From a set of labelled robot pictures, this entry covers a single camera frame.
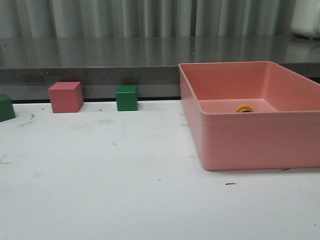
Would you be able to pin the yellow push button switch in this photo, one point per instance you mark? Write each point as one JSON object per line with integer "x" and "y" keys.
{"x": 244, "y": 109}

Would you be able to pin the green cube centre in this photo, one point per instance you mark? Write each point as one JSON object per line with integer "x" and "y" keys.
{"x": 127, "y": 98}

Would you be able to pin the green cube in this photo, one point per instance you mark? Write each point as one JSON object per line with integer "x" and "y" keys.
{"x": 127, "y": 98}
{"x": 7, "y": 111}

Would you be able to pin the pink wooden cube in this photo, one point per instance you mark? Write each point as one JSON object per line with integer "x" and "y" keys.
{"x": 66, "y": 97}

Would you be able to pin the pink plastic bin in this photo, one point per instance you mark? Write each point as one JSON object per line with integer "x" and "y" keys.
{"x": 282, "y": 132}

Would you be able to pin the grey stone counter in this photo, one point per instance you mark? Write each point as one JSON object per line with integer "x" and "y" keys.
{"x": 29, "y": 66}

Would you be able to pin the green cube far left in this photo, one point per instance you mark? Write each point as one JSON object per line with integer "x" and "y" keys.
{"x": 7, "y": 111}

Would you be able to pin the white appliance on counter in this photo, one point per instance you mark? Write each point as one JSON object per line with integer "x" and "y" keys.
{"x": 306, "y": 19}

